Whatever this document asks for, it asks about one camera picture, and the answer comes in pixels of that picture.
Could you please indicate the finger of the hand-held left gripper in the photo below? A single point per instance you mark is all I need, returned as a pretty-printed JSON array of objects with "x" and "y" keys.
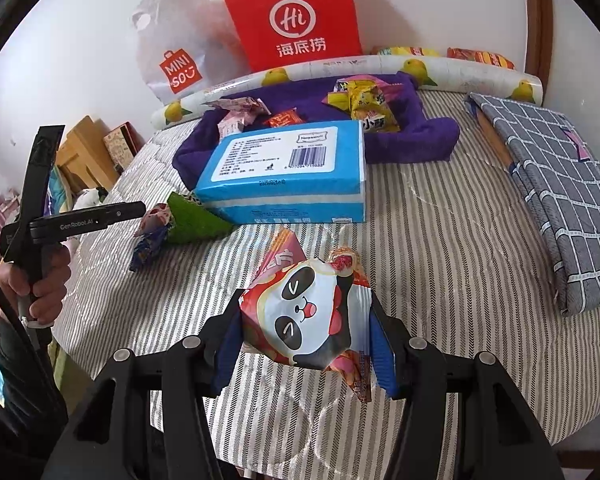
[{"x": 127, "y": 211}]

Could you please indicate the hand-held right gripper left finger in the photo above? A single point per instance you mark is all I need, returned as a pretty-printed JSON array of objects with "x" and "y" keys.
[{"x": 227, "y": 355}]

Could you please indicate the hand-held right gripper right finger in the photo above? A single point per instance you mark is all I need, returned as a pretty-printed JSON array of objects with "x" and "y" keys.
[{"x": 382, "y": 357}]

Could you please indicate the panda print snack packet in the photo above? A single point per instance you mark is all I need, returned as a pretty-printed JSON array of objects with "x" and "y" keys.
[{"x": 305, "y": 305}]

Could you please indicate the pale pink snack packet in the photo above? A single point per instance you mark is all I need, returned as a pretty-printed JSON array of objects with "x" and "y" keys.
[{"x": 235, "y": 112}]

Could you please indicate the person's left forearm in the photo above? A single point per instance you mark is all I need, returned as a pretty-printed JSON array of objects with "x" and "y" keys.
[{"x": 15, "y": 390}]

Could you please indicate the person's left hand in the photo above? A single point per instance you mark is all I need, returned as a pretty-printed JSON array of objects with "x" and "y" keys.
[{"x": 52, "y": 275}]

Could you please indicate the purple and pink snack packet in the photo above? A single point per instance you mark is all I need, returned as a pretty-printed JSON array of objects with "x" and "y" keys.
[{"x": 152, "y": 225}]

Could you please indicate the white plush toy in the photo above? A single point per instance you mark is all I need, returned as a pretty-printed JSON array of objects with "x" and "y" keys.
[{"x": 87, "y": 199}]

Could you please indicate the wooden stool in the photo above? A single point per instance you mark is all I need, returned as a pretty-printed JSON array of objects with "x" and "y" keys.
[{"x": 77, "y": 155}]

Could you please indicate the green snack packet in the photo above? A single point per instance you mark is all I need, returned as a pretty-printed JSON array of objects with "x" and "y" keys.
[{"x": 195, "y": 220}]

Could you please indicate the patterned box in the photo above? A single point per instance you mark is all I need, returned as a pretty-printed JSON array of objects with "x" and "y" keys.
[{"x": 122, "y": 142}]

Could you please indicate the striped bed mattress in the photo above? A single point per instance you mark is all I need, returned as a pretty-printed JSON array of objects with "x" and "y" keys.
[{"x": 455, "y": 260}]

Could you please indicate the blue tissue pack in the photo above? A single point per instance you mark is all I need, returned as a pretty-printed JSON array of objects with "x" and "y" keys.
[{"x": 285, "y": 170}]

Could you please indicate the small orange snack packet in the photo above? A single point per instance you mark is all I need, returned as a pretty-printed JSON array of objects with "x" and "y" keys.
[{"x": 285, "y": 119}]

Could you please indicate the white plastic bag red label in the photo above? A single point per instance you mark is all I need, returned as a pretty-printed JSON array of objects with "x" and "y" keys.
[{"x": 180, "y": 35}]

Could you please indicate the purple towel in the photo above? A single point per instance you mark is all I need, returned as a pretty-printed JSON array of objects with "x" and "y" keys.
[{"x": 420, "y": 137}]

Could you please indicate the grey checked folded cloth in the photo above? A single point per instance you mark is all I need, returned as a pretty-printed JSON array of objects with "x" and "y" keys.
[{"x": 555, "y": 170}]

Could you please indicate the red paper bag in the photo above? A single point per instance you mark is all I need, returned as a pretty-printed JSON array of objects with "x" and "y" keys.
[{"x": 290, "y": 5}]

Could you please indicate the rolled lemon print tablecloth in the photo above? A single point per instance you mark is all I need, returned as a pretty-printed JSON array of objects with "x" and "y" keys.
[{"x": 460, "y": 72}]

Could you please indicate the large yellow snack bag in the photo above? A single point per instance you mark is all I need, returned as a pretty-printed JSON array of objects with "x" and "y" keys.
[{"x": 405, "y": 52}]

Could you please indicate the large orange snack bag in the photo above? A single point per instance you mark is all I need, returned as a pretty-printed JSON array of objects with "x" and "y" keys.
[{"x": 480, "y": 57}]

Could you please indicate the wooden headboard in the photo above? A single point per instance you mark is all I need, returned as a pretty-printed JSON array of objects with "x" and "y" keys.
[{"x": 536, "y": 10}]

